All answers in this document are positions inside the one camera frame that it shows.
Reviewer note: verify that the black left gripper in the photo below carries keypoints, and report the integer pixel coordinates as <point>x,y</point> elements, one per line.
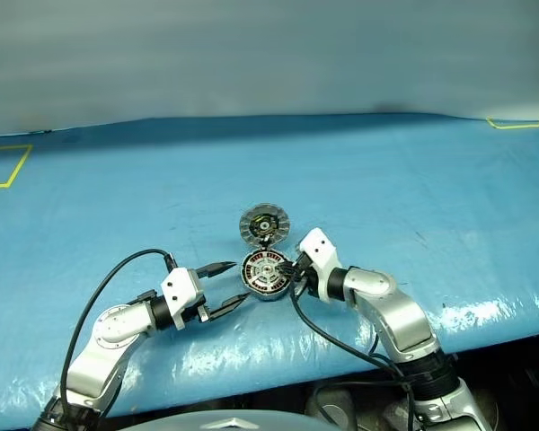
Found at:
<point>197,314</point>

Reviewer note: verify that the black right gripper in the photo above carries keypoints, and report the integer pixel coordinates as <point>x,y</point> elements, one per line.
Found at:
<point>305,280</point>

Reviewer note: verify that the spoked silver black rotor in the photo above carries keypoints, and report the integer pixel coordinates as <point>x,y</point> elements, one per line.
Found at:
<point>266,269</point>

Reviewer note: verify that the round motor housing with coils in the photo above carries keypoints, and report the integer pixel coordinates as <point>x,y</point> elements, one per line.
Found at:
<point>262,296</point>

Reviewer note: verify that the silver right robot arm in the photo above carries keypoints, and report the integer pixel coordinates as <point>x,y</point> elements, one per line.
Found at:
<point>400,314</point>

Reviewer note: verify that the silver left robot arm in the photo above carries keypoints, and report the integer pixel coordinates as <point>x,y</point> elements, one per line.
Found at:
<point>112,332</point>

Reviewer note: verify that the round finned motor lid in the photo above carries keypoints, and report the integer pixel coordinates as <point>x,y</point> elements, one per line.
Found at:
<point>251,215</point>

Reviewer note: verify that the grey robot torso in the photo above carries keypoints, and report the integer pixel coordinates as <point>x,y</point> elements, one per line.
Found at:
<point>233,422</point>

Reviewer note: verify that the blue plastic table cover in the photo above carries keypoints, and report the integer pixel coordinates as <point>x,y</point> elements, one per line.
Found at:
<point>117,202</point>

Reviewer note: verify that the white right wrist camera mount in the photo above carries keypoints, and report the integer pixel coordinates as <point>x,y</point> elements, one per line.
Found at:
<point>321,256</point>

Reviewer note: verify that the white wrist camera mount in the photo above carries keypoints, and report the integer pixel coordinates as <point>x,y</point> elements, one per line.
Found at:
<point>179,292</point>
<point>321,256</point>

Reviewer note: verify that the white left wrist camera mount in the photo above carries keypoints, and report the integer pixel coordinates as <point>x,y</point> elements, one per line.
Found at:
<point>179,292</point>

